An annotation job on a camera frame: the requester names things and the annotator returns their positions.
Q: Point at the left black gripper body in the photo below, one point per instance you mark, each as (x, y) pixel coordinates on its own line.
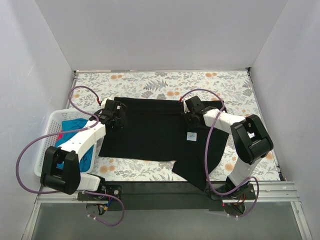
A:
(119, 119)

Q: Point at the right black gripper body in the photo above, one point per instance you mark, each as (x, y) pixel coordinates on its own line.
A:
(191, 119)

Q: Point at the black t shirt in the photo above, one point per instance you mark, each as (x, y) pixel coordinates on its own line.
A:
(157, 131)

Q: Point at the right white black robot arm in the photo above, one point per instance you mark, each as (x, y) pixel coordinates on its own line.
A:
(250, 137)

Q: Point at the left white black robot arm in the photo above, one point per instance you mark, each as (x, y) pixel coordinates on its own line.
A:
(61, 164)

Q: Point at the blue t shirt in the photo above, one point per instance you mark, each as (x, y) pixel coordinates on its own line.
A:
(68, 125)

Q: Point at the white plastic laundry basket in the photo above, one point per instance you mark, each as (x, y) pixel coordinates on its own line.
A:
(55, 125)

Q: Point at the pink t shirt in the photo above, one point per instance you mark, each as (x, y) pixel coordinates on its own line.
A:
(60, 136)

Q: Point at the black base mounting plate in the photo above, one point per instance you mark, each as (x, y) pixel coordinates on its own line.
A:
(211, 202)

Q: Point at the aluminium frame rail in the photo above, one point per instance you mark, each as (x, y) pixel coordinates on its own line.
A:
(268, 191)

